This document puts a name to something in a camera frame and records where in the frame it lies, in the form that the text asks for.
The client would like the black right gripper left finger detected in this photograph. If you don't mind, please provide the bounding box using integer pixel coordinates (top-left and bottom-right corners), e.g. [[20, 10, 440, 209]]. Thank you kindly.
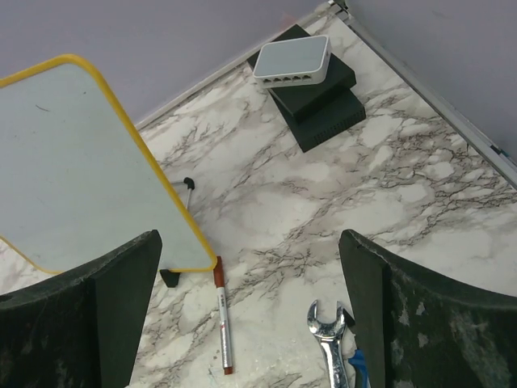
[[1, 230, 162, 387]]

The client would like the metal whiteboard stand leg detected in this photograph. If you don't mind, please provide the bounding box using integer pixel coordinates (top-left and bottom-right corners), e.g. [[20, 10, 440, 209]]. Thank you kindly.
[[170, 177, 195, 210]]

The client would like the black whiteboard foot right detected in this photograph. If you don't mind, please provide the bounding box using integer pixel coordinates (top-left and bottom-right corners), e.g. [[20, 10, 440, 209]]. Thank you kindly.
[[159, 269, 180, 289]]

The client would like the white network switch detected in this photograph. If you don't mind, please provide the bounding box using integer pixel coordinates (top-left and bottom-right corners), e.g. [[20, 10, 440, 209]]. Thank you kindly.
[[253, 35, 331, 89]]

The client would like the lower black box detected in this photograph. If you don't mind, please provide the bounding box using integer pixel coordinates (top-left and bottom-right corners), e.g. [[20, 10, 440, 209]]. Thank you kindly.
[[274, 90, 366, 153]]

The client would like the blue handled tool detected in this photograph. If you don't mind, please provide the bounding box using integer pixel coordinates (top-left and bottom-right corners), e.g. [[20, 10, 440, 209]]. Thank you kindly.
[[347, 348, 370, 388]]

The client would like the yellow framed whiteboard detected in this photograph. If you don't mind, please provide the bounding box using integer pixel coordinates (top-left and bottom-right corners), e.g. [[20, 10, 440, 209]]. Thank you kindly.
[[1, 54, 216, 274]]

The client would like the silver open-end wrench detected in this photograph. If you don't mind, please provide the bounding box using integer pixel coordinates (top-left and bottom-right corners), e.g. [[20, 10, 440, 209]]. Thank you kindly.
[[307, 300, 349, 388]]

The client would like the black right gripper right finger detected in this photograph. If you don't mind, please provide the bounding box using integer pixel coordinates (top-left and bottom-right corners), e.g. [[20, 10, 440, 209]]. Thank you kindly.
[[338, 230, 516, 387]]

